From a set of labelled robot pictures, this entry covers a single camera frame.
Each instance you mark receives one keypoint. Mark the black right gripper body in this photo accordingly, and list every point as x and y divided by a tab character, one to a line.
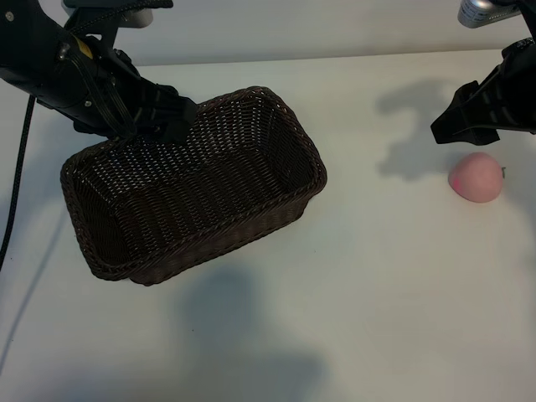
515	92

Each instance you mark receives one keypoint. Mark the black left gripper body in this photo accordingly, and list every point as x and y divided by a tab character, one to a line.
90	90

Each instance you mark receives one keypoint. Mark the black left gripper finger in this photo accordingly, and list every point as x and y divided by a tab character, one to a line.
167	104
173	132

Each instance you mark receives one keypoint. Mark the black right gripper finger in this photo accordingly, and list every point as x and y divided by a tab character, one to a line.
469	123
462	95

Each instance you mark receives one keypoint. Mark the pink peach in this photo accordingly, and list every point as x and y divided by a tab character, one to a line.
477	178

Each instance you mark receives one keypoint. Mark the dark brown woven basket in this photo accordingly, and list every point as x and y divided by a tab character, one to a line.
218	201

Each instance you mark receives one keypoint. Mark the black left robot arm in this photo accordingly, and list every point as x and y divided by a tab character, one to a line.
25	50

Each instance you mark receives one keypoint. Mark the silver metal cylinder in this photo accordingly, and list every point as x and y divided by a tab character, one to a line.
473	14
140	19

